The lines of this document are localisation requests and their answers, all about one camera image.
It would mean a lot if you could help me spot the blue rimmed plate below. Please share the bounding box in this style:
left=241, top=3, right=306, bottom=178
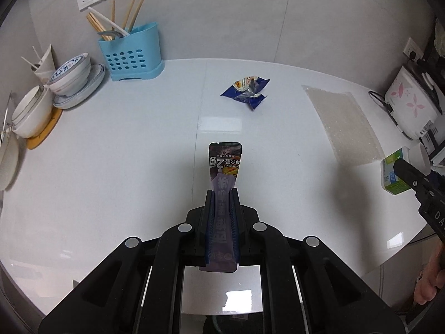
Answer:
left=54, top=63, right=105, bottom=103
left=53, top=77, right=105, bottom=109

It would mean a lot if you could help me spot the metal wire rack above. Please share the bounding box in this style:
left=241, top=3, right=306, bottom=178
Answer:
left=0, top=90, right=16, bottom=143

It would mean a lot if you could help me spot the blue snack wrapper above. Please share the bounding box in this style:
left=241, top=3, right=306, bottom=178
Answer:
left=220, top=75, right=271, bottom=111

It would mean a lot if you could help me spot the person's right hand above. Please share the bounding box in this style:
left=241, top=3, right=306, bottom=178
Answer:
left=414, top=241, right=445, bottom=306

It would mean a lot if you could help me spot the white bowl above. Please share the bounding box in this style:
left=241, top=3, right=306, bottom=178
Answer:
left=14, top=90, right=53, bottom=139
left=11, top=85, right=48, bottom=123

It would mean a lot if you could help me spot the clear plastic sheet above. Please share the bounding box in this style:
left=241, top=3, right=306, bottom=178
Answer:
left=301, top=84, right=386, bottom=166

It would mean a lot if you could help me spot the white plate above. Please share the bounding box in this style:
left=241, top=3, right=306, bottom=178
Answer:
left=0, top=133, right=19, bottom=191

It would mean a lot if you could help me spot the blue utensil holder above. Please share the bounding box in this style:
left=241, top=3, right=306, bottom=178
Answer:
left=97, top=23, right=165, bottom=82

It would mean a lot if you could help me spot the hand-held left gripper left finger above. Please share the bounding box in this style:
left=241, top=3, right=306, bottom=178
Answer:
left=38, top=188, right=218, bottom=334

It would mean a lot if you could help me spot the black labelled appliance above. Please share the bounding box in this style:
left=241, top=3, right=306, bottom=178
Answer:
left=419, top=121, right=445, bottom=168

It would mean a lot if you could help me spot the purple snack wrapper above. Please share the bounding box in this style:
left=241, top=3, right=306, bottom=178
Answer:
left=199, top=141, right=243, bottom=272

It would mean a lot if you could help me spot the floral white rice cooker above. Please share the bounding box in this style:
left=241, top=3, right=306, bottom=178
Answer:
left=384, top=64, right=444, bottom=140

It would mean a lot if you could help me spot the green white carton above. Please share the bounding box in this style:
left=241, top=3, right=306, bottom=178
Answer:
left=380, top=147, right=418, bottom=195

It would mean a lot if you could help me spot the white cone cup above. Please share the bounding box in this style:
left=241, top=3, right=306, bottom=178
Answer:
left=33, top=44, right=57, bottom=78

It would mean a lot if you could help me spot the black power cable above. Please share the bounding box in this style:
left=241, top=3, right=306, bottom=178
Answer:
left=369, top=90, right=404, bottom=133

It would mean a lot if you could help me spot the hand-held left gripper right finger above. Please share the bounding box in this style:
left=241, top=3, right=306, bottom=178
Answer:
left=231, top=188, right=406, bottom=334

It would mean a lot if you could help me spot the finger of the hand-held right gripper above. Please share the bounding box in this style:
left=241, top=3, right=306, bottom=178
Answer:
left=394, top=159, right=437, bottom=200

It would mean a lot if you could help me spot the blue patterned bowl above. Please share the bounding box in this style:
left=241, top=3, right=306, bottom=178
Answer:
left=48, top=53, right=92, bottom=95

